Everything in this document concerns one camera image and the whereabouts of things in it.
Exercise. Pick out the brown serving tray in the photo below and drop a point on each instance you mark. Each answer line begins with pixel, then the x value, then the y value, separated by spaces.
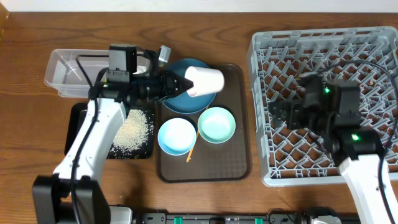
pixel 215 162

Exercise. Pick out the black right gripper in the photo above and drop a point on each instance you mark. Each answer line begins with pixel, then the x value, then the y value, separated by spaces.
pixel 283 108

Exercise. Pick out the white pink cup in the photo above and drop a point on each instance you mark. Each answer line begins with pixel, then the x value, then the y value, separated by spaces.
pixel 205 81

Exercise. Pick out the black plastic tray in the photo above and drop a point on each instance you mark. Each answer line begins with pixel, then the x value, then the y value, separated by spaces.
pixel 77 115

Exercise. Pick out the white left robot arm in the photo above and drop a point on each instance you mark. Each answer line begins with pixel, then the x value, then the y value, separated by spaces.
pixel 72 194

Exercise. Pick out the clear plastic bin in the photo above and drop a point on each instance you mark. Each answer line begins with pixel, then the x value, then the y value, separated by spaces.
pixel 64 74

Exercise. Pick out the light blue bowl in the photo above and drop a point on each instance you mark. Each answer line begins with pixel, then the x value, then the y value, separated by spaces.
pixel 177 136

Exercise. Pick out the mint green bowl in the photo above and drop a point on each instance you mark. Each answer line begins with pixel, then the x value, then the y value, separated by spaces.
pixel 216 125

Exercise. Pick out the orange chopstick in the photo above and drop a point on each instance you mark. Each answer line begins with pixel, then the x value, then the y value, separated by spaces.
pixel 191 150

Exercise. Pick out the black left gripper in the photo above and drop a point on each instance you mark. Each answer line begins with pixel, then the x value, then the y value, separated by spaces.
pixel 166 84

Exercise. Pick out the dark blue plate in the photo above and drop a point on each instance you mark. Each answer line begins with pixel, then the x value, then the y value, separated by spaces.
pixel 185 104

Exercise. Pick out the grey dishwasher rack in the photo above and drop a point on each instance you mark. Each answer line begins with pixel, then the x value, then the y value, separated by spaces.
pixel 366 55

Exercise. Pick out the white rice pile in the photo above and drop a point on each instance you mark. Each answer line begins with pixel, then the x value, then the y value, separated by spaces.
pixel 135 138

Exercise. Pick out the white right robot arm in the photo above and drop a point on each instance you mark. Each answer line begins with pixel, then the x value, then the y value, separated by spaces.
pixel 364 169

